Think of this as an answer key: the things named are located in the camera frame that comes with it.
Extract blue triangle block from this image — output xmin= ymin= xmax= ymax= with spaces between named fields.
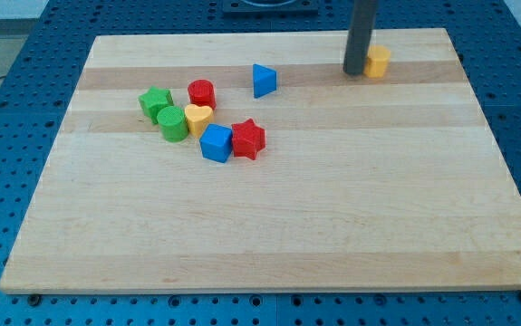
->
xmin=253 ymin=64 xmax=277 ymax=99

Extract yellow heart block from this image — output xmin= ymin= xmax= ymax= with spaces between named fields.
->
xmin=184 ymin=104 xmax=214 ymax=139

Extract red star block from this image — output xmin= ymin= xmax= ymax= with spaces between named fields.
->
xmin=232 ymin=119 xmax=265 ymax=160

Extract yellow hexagon block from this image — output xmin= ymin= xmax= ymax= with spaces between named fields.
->
xmin=363 ymin=45 xmax=391 ymax=78

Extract green cylinder block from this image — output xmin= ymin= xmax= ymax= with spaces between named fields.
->
xmin=157 ymin=106 xmax=188 ymax=142

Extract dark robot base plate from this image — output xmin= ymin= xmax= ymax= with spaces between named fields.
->
xmin=220 ymin=0 xmax=319 ymax=15

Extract red cylinder block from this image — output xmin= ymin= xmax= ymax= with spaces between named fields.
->
xmin=188 ymin=79 xmax=217 ymax=110

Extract blue cube block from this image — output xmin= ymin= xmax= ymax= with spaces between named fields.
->
xmin=199 ymin=123 xmax=233 ymax=163

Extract light wooden board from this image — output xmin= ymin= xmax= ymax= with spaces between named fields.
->
xmin=0 ymin=28 xmax=521 ymax=294

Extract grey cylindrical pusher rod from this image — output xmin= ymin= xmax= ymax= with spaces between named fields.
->
xmin=343 ymin=0 xmax=379 ymax=76

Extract green star block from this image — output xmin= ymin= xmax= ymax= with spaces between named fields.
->
xmin=138 ymin=86 xmax=174 ymax=124

